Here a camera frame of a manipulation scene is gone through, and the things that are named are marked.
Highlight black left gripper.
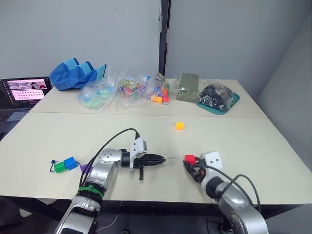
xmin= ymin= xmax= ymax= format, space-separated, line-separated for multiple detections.
xmin=133 ymin=154 xmax=167 ymax=181

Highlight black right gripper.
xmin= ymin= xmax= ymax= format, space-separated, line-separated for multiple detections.
xmin=182 ymin=156 xmax=208 ymax=184

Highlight plastic bag of coloured blocks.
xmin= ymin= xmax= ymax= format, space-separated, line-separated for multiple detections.
xmin=145 ymin=72 xmax=172 ymax=106

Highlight teal tray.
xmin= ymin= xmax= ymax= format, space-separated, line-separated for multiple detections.
xmin=195 ymin=92 xmax=241 ymax=117

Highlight purple block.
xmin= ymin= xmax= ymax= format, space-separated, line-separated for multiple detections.
xmin=79 ymin=164 xmax=94 ymax=174

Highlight plastic bag of black pieces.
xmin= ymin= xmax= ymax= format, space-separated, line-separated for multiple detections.
xmin=197 ymin=78 xmax=236 ymax=112

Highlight plastic bag of colourful puzzles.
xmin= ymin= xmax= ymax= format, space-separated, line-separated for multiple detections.
xmin=114 ymin=70 xmax=150 ymax=110

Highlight blue block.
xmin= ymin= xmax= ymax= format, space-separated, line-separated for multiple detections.
xmin=64 ymin=157 xmax=77 ymax=171

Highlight plastic bag of green marbles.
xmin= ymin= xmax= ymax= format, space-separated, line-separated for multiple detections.
xmin=77 ymin=64 xmax=118 ymax=113

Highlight green block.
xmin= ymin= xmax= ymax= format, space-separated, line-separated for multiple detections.
xmin=54 ymin=161 xmax=68 ymax=174

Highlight blue fabric bag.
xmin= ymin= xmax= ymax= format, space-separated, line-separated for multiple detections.
xmin=49 ymin=58 xmax=108 ymax=92

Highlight open laptop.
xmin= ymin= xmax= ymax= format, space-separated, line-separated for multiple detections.
xmin=0 ymin=77 xmax=53 ymax=138

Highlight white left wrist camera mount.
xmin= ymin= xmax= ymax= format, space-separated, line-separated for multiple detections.
xmin=129 ymin=138 xmax=148 ymax=171

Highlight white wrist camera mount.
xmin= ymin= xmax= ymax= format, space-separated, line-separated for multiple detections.
xmin=129 ymin=138 xmax=148 ymax=171
xmin=199 ymin=151 xmax=224 ymax=170

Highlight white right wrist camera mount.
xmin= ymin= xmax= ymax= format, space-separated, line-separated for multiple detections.
xmin=199 ymin=151 xmax=224 ymax=170

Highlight black table frame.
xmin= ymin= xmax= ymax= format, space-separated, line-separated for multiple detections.
xmin=0 ymin=195 xmax=312 ymax=220

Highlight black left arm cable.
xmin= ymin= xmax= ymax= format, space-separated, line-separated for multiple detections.
xmin=79 ymin=128 xmax=140 ymax=190

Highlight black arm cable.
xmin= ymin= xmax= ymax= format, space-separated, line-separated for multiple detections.
xmin=79 ymin=128 xmax=140 ymax=190
xmin=191 ymin=164 xmax=261 ymax=213

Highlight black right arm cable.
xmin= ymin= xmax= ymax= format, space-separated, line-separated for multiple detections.
xmin=191 ymin=164 xmax=261 ymax=213

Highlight green strap on arm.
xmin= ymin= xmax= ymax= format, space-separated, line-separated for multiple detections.
xmin=78 ymin=184 xmax=106 ymax=196

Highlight black vertical post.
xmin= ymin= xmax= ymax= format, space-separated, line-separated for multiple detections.
xmin=158 ymin=0 xmax=172 ymax=77

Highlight white bracket on post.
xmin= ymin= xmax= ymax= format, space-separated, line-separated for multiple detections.
xmin=157 ymin=14 xmax=170 ymax=45

